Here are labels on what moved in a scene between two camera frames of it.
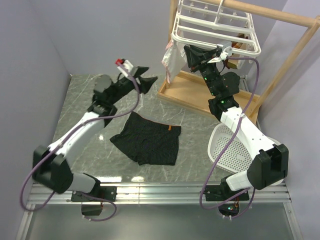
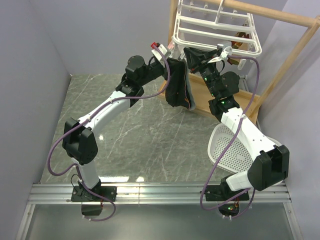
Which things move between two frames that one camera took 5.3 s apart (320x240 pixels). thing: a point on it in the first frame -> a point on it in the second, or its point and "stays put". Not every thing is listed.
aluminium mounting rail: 163,193 stays put
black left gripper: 145,83 -> 164,66
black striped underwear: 148,142 -> 179,91
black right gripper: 194,55 stays put
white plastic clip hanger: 202,22 stays put
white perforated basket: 237,158 stays put
